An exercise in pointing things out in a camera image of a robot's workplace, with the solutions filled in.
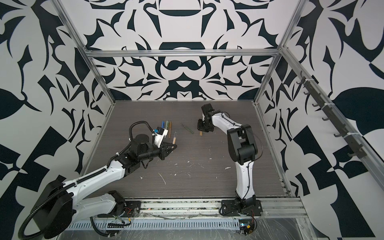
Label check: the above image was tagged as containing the tan pen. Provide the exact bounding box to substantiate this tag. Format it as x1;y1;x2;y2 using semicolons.
173;131;177;145

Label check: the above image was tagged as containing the brown pen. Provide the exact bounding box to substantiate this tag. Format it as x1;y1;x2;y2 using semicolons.
168;122;172;139

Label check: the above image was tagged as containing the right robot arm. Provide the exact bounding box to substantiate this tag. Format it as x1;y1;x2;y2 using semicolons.
197;104;258;216

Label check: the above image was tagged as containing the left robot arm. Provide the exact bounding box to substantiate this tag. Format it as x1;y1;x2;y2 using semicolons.
31;134;177;240

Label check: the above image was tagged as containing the dark green pen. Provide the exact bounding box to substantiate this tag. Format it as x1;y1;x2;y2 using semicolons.
181;123;194;134

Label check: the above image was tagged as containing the green circuit board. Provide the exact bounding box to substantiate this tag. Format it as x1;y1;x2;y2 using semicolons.
239;219;258;236

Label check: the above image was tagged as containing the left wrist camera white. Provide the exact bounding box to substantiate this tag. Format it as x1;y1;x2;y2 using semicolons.
154;127;168;148

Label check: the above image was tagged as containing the white cable duct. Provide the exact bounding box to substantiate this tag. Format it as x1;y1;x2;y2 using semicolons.
64;218;245;231

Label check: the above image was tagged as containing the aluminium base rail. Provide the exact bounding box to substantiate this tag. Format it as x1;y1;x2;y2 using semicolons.
95;197;307;218

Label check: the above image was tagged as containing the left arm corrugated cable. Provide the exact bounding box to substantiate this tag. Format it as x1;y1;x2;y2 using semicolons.
17;120;155;240

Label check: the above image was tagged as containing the wall hook rack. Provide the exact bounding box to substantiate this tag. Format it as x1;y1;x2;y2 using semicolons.
298;76;367;159

